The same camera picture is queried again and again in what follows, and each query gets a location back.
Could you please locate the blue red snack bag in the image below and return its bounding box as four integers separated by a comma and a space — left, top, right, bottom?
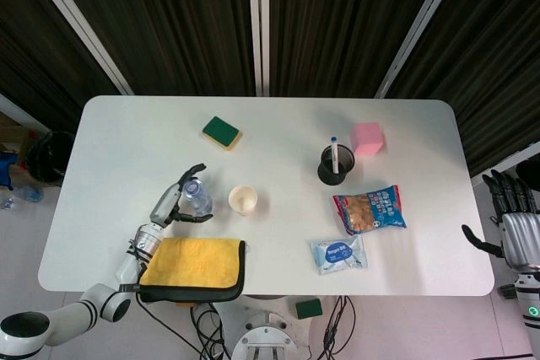
332, 184, 408, 237

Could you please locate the pink foam cube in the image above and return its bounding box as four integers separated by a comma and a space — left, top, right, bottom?
349, 121, 386, 157

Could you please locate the white paper cup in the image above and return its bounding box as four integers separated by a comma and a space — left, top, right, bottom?
228, 185, 259, 215

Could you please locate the green yellow sponge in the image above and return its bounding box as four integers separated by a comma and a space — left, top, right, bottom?
201, 115, 245, 153

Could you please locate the transparent plastic water bottle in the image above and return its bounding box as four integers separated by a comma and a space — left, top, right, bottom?
181, 178, 215, 217

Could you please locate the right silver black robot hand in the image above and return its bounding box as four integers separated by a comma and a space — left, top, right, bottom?
461, 169, 540, 271

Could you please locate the black trash bin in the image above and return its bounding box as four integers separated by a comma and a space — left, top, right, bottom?
25, 131, 77, 185

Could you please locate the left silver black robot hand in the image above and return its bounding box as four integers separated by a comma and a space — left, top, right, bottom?
148, 162, 215, 228

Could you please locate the black cable bundle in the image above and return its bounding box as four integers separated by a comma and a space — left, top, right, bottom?
188, 300, 234, 360
321, 294, 359, 360

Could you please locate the blue white wet wipes pack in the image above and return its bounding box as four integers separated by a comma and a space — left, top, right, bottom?
310, 235, 368, 277

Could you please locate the white frame post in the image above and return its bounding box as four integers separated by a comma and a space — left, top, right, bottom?
374, 0, 466, 99
19, 0, 135, 96
246, 0, 272, 98

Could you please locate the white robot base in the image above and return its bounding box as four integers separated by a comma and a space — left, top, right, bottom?
230, 294, 314, 360

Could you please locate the white blue marker pen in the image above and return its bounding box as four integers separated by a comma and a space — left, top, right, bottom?
330, 136, 341, 175

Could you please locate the yellow towel with black edge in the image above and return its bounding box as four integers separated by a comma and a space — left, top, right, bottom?
138, 236, 247, 304

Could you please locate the brown cardboard box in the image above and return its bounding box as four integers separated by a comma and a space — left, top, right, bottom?
0, 111, 40, 154

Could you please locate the black mesh pen holder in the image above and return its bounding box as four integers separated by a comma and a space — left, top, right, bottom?
316, 144, 356, 186

